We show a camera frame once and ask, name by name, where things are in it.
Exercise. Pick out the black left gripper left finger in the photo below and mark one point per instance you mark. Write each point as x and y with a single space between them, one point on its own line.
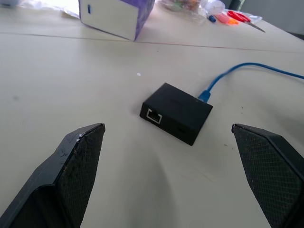
71 175

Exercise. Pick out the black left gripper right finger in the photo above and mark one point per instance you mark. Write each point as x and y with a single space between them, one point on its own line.
268 173

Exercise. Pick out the small black network box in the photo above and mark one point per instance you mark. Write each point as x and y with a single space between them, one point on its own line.
177 113

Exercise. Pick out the white and purple box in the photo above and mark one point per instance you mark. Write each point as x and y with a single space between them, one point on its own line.
114 16

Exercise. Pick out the clear plastic bag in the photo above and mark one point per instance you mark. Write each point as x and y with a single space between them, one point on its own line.
190 8

